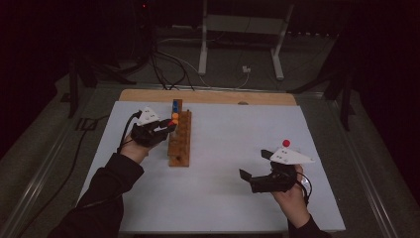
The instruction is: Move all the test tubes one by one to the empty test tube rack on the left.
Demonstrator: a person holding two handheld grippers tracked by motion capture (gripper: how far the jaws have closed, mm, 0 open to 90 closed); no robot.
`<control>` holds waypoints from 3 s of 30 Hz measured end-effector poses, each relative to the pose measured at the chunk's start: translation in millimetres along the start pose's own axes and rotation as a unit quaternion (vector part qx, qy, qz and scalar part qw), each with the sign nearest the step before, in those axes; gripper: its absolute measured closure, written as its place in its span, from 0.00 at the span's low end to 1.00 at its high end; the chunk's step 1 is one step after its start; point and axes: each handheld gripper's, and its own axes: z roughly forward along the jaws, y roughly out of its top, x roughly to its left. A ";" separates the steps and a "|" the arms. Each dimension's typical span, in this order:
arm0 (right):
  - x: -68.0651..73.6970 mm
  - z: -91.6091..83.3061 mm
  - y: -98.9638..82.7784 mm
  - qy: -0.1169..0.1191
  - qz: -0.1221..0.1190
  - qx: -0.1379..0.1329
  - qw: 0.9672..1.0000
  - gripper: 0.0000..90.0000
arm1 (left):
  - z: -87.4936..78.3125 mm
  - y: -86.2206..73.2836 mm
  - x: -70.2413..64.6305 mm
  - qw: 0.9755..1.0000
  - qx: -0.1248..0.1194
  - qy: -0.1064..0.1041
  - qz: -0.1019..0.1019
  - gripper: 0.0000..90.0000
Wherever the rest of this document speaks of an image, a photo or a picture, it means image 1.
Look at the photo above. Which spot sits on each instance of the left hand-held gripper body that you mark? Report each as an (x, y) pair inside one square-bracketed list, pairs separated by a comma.
[(147, 134)]

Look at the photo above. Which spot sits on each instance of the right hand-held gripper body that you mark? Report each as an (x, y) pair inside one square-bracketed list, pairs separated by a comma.
[(274, 181)]

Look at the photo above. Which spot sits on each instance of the red cap test tube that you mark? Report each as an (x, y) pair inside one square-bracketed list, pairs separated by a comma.
[(286, 143), (171, 123)]

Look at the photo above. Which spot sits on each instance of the orange cap test tube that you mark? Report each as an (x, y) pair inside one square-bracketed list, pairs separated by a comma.
[(175, 121), (175, 116)]

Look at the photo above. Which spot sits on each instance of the blue cap test tube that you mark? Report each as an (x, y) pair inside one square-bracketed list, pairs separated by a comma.
[(175, 109), (175, 104)]

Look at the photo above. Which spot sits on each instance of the wooden test tube rack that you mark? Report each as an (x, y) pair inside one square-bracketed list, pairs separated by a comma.
[(180, 148)]

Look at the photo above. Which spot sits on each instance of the person's left hand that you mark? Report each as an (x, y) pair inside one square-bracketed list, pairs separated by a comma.
[(135, 152)]

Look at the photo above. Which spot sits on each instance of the person's right hand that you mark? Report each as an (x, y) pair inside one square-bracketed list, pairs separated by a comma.
[(294, 205)]

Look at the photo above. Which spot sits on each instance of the white table mat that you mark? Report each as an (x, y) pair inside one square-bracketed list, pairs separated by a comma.
[(214, 148)]

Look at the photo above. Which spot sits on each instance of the grey metal stand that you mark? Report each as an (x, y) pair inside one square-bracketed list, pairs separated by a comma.
[(203, 49)]

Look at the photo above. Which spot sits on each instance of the white plug adapter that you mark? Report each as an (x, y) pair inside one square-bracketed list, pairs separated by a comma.
[(246, 69)]

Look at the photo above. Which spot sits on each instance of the black stand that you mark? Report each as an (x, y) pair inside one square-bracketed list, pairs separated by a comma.
[(74, 82), (345, 99)]

